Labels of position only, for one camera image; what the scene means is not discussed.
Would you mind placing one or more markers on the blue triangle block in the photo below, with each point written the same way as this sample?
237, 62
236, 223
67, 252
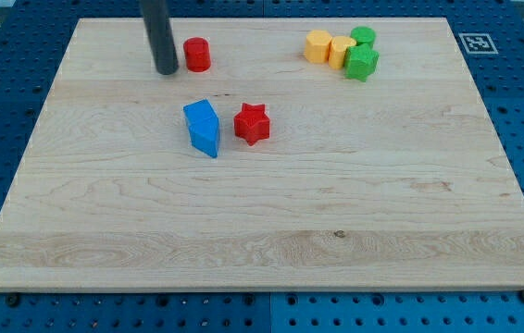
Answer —
205, 136

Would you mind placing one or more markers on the blue cube block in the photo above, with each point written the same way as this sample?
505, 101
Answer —
198, 112

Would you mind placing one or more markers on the red star block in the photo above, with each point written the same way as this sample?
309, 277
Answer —
252, 123

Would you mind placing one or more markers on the light wooden board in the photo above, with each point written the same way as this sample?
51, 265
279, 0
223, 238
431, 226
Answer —
398, 183

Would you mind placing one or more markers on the yellow hexagon block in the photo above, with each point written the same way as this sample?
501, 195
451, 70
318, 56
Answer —
317, 47

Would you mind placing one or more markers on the red cylinder block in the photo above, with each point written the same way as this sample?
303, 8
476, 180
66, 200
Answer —
197, 54

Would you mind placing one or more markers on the yellow heart block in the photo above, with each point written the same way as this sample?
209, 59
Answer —
339, 47

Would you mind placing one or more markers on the green star block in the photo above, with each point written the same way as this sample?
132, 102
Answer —
360, 62

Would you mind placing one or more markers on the green cylinder block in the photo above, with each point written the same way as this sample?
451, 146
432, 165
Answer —
363, 35

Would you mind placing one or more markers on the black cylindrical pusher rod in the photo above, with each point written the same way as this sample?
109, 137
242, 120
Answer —
156, 20

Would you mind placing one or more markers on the white fiducial marker tag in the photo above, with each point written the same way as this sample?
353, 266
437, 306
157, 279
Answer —
476, 43

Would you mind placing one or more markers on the black bolt front left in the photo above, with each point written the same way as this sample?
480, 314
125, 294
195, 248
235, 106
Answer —
12, 300

